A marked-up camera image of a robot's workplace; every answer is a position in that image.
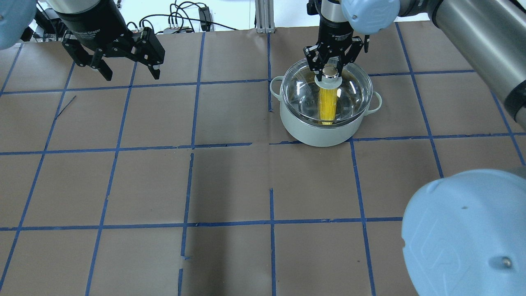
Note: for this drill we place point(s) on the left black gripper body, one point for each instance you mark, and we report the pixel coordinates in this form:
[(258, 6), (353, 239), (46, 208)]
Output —
[(91, 29)]

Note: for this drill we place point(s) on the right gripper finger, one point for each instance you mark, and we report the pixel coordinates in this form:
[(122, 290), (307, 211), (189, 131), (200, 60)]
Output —
[(317, 67), (344, 67)]

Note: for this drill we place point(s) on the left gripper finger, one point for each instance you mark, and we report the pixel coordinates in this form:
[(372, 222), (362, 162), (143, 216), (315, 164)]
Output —
[(102, 67), (155, 71)]

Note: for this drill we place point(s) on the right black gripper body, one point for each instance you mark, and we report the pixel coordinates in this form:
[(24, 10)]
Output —
[(336, 31)]

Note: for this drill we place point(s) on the yellow corn cob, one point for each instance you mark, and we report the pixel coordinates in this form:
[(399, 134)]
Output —
[(327, 105)]

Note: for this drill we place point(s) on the glass pot lid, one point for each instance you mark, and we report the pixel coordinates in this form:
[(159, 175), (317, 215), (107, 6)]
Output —
[(299, 89)]

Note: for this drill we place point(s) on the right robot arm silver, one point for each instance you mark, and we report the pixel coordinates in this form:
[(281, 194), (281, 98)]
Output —
[(339, 209)]

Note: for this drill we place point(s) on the white steel cooking pot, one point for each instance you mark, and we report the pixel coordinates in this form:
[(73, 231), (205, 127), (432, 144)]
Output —
[(319, 136)]

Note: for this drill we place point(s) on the black power adapter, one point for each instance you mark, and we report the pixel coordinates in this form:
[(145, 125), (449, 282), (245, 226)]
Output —
[(205, 19)]

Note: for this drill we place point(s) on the aluminium frame post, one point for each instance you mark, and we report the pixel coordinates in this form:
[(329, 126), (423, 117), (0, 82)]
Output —
[(264, 14)]

